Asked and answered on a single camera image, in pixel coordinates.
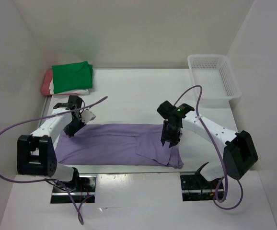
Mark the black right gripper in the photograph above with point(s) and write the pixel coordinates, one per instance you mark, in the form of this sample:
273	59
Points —
174	140

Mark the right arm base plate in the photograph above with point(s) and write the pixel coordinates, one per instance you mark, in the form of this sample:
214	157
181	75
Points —
196	188

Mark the green t shirt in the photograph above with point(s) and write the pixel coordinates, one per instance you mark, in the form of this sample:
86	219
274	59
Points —
74	76

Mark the white plastic basket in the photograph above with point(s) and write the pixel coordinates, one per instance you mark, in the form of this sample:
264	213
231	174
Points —
214	73

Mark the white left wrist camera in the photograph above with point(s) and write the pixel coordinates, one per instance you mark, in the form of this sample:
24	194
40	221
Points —
87	116

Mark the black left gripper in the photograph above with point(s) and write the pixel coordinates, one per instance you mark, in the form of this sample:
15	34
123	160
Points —
70	132

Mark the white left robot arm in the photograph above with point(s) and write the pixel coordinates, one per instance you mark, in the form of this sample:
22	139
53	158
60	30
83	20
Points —
36	153

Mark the red t shirt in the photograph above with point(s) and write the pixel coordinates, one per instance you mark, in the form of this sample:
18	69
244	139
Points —
45	87

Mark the purple t shirt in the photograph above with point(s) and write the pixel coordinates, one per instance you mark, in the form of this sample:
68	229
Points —
117	144

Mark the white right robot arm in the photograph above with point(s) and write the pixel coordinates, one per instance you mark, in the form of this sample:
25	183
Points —
237	150

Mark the cream white t shirt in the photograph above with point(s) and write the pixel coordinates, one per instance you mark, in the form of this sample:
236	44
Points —
76	92

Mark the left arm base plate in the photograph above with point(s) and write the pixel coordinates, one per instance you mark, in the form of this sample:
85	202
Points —
83	193

